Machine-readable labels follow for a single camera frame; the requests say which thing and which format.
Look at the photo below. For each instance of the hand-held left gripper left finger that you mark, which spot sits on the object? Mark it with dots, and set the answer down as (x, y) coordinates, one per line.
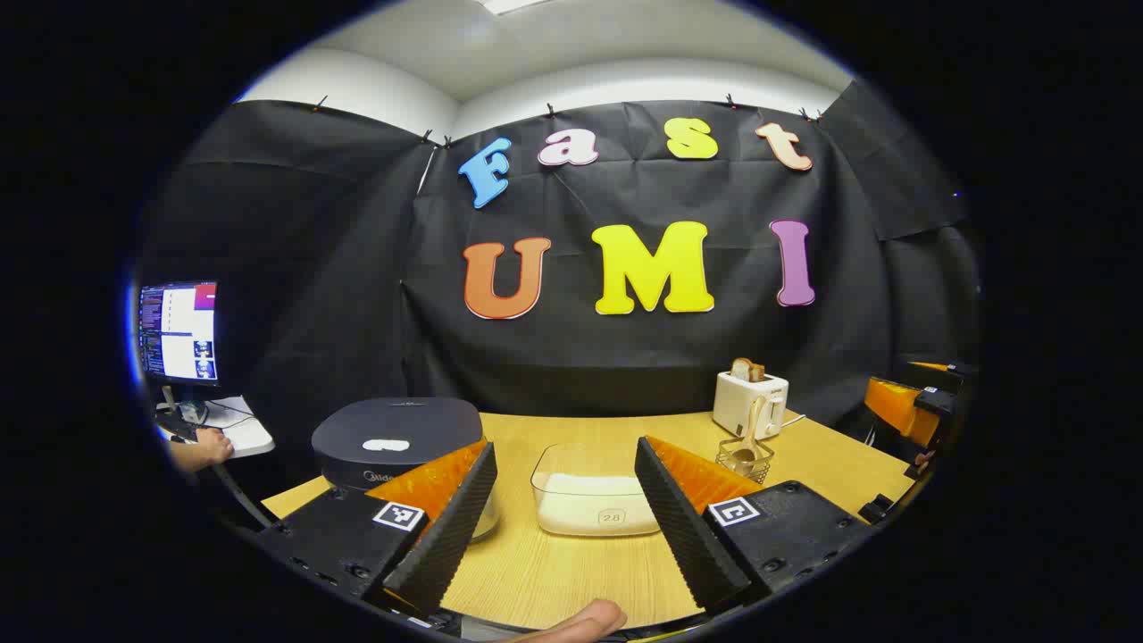
(455, 527)

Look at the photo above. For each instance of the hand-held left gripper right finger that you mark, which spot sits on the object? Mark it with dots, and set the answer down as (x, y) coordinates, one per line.
(679, 527)

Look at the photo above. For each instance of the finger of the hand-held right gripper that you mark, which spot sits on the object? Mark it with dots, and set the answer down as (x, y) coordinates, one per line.
(897, 406)
(942, 371)

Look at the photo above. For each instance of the wooden spoon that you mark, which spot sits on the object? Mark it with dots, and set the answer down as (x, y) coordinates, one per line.
(744, 455)

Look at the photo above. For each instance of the black and silver rice cooker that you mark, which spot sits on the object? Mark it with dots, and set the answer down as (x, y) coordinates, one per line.
(393, 424)

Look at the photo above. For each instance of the clear plastic container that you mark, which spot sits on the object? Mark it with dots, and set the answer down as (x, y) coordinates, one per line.
(571, 460)

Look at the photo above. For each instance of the white toaster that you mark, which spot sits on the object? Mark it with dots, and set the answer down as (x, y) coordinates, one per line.
(737, 402)

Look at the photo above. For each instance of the bread slice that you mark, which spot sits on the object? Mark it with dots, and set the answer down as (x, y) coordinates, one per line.
(746, 369)

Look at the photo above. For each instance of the white side table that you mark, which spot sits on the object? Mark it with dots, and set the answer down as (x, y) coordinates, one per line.
(250, 433)

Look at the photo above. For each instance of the small teal box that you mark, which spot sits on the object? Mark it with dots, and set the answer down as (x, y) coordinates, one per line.
(193, 412)

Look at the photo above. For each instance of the black keyboard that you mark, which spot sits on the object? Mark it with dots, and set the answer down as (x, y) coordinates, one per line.
(174, 427)

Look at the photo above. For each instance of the computer monitor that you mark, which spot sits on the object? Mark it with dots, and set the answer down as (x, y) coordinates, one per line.
(183, 330)

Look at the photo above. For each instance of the ceiling light panel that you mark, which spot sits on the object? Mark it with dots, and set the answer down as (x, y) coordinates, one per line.
(513, 4)

